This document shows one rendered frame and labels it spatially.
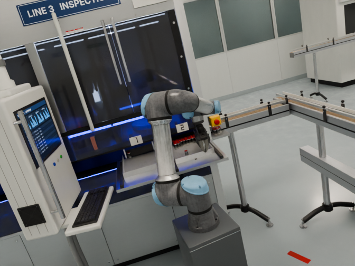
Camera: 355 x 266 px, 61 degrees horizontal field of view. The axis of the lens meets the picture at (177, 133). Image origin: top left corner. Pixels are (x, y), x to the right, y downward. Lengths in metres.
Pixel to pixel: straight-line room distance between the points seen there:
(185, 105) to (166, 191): 0.40
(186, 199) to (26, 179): 0.82
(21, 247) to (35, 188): 0.95
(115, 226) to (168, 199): 1.07
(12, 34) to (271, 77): 6.17
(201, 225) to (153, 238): 1.13
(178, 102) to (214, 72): 5.67
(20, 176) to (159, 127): 0.75
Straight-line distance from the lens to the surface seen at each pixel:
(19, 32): 2.15
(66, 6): 2.10
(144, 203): 2.35
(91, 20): 2.08
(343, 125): 2.09
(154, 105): 1.38
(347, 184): 2.31
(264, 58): 7.40
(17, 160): 1.68
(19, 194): 1.76
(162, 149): 1.39
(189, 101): 1.36
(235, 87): 7.18
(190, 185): 1.35
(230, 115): 2.39
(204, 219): 1.42
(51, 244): 2.55
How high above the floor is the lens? 1.64
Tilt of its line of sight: 17 degrees down
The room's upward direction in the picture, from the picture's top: 14 degrees counter-clockwise
